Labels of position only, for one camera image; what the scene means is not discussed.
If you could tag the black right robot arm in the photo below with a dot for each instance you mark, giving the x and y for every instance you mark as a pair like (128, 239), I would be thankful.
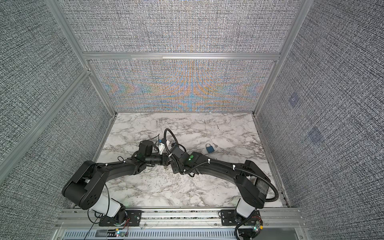
(253, 184)

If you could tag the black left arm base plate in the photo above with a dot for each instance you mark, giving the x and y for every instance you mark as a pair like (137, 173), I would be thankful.
(128, 218)

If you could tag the blue padlock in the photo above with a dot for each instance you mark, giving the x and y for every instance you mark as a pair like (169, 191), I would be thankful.
(209, 148)

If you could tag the aluminium front frame rail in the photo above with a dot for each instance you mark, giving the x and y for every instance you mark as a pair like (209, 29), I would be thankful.
(178, 223)

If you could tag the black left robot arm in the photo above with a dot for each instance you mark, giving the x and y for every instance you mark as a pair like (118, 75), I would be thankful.
(85, 187)

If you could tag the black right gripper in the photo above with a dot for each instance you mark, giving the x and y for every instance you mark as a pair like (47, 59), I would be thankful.
(175, 170)

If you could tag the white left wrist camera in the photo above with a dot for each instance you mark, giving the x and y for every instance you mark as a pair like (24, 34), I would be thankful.
(162, 145)

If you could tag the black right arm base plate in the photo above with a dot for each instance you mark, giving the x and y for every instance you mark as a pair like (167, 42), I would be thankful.
(232, 218)

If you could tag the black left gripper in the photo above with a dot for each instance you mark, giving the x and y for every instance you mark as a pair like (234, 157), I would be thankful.
(165, 159)

